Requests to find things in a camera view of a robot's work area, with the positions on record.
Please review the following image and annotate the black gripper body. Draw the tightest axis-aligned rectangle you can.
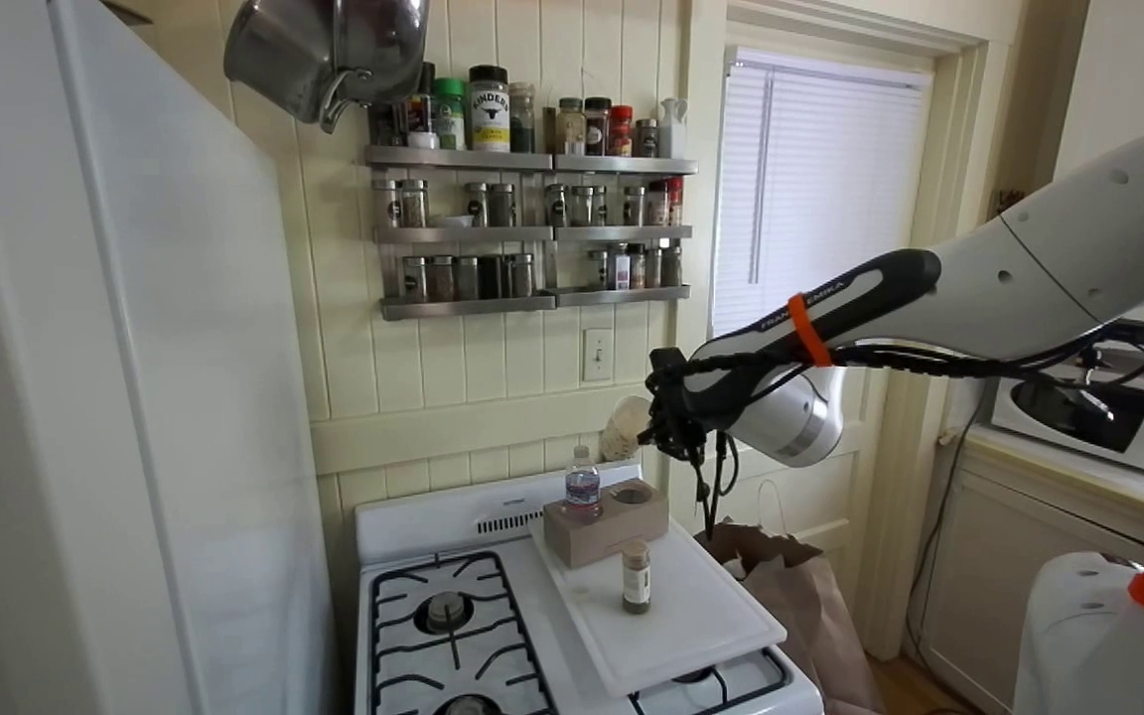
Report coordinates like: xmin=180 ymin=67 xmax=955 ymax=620
xmin=644 ymin=348 xmax=707 ymax=459

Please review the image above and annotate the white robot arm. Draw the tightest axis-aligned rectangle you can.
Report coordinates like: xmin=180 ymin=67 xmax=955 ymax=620
xmin=644 ymin=134 xmax=1144 ymax=715

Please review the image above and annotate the cardboard cupholder box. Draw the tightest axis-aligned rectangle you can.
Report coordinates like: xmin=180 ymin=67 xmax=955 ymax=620
xmin=544 ymin=482 xmax=666 ymax=569

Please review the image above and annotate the glass spice jar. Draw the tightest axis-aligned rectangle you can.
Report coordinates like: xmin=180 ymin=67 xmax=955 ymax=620
xmin=625 ymin=548 xmax=650 ymax=613

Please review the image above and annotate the brown paper bag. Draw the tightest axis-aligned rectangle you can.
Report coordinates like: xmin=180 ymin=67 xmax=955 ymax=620
xmin=701 ymin=519 xmax=887 ymax=715

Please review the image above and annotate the white cutting board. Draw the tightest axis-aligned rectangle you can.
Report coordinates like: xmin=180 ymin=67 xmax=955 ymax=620
xmin=534 ymin=526 xmax=785 ymax=695

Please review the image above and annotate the white window blind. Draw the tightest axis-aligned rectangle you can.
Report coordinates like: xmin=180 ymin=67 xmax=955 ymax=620
xmin=713 ymin=48 xmax=928 ymax=332

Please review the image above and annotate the metal spice rack shelf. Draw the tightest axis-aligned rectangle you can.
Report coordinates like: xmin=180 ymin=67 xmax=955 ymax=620
xmin=366 ymin=147 xmax=691 ymax=322

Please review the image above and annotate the white gas stove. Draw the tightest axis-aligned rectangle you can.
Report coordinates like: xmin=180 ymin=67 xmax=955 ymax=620
xmin=352 ymin=474 xmax=823 ymax=715

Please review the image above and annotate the black stove grate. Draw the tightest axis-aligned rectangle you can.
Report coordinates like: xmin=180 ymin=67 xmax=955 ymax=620
xmin=366 ymin=551 xmax=558 ymax=715

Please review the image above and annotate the large white-label spice jar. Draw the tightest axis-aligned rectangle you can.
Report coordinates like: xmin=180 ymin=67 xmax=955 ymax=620
xmin=470 ymin=63 xmax=507 ymax=150

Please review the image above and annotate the hanging steel pan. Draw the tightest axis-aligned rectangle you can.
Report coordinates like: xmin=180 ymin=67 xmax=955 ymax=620
xmin=223 ymin=0 xmax=429 ymax=130

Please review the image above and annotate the white refrigerator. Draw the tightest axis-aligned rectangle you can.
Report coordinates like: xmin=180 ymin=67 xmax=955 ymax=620
xmin=0 ymin=0 xmax=337 ymax=715

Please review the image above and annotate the white wall light switch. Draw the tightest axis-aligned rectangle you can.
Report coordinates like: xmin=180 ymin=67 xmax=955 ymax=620
xmin=582 ymin=328 xmax=616 ymax=381

